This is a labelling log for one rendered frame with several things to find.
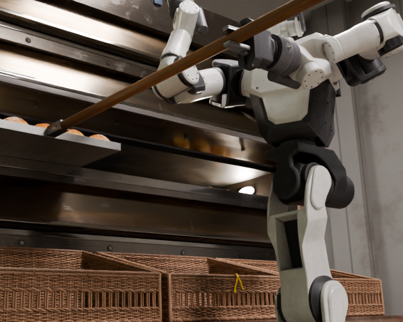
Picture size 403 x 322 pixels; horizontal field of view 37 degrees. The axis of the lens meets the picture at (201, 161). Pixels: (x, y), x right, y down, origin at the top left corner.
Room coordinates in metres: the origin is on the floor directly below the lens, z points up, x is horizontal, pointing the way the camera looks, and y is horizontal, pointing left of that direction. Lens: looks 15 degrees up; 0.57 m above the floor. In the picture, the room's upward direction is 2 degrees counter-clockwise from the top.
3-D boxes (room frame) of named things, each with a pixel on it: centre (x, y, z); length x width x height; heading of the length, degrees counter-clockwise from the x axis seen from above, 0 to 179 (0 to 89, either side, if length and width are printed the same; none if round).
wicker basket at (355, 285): (2.67, -0.40, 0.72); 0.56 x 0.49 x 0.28; 131
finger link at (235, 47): (1.24, -0.09, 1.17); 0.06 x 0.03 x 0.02; 132
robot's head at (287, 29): (1.76, -0.28, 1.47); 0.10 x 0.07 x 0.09; 68
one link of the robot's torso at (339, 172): (1.83, -0.35, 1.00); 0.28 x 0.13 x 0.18; 132
